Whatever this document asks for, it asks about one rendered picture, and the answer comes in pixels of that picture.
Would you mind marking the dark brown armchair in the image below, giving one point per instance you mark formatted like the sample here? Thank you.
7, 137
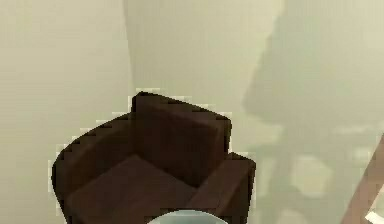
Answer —
173, 143

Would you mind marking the brown wooden furniture edge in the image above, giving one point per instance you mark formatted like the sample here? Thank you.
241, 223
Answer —
363, 196

